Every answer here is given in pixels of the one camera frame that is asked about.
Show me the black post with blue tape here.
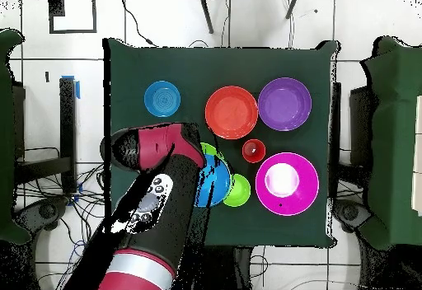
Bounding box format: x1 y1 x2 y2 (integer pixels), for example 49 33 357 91
59 75 81 194

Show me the large blue bowl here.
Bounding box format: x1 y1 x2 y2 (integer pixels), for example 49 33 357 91
194 152 232 208

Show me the medium green bowl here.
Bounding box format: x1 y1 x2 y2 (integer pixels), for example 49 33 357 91
199 142 226 161

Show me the white box stack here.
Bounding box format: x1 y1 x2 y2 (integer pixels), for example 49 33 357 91
410 94 422 218

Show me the small blue bowl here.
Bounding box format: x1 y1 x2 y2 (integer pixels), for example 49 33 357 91
143 80 181 119

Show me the wide orange bowl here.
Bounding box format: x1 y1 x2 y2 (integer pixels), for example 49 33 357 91
204 85 259 140

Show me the orange cup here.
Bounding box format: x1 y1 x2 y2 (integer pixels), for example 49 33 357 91
241 138 267 165

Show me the small green bowl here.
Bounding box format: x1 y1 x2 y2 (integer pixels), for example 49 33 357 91
223 173 252 208

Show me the large pink bowl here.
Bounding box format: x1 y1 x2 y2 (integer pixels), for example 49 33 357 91
255 152 320 218

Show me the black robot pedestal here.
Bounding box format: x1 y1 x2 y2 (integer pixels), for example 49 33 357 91
177 246 255 290

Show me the black camera tripod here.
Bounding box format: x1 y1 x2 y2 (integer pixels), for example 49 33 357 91
200 0 300 35

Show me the dark green tablecloth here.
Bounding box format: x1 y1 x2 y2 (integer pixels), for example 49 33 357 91
102 37 339 249

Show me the black floor cable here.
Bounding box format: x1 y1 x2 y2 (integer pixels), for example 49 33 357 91
119 0 158 47

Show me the green cloth side table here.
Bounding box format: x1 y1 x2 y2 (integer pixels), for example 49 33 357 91
0 28 32 246
359 35 422 251

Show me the wide purple bowl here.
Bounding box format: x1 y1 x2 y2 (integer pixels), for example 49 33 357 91
257 77 313 132

